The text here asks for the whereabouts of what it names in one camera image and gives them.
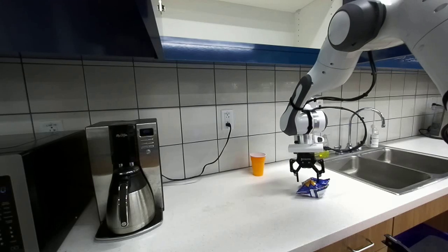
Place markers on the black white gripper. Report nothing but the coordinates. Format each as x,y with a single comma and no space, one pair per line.
305,149

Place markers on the blue chips packet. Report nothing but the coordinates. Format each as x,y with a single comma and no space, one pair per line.
312,188

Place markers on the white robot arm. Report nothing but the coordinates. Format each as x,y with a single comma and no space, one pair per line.
363,27

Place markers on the blue upper cupboard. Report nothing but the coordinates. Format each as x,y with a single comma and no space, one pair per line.
244,31

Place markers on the blue cupboard door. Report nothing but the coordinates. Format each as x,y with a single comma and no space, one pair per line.
78,28

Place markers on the orange paper cup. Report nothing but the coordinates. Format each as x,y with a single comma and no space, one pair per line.
258,164

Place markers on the dish soap bottle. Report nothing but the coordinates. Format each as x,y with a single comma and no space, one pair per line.
374,140

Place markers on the chrome faucet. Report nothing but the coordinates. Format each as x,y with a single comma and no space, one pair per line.
356,140

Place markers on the wooden lower cabinet drawers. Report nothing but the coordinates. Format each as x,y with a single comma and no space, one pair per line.
370,240

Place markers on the stainless steel sink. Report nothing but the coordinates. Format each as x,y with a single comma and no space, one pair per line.
395,171

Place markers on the blue bin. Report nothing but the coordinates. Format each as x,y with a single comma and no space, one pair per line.
420,238

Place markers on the steel coffee carafe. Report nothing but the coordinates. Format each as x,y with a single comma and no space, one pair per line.
130,202

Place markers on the steel black coffee maker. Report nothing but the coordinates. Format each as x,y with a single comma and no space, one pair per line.
123,146

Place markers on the black microwave oven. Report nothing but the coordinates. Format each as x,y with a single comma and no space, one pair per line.
45,185

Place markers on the white wall outlet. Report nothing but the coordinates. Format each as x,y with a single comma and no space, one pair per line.
227,118

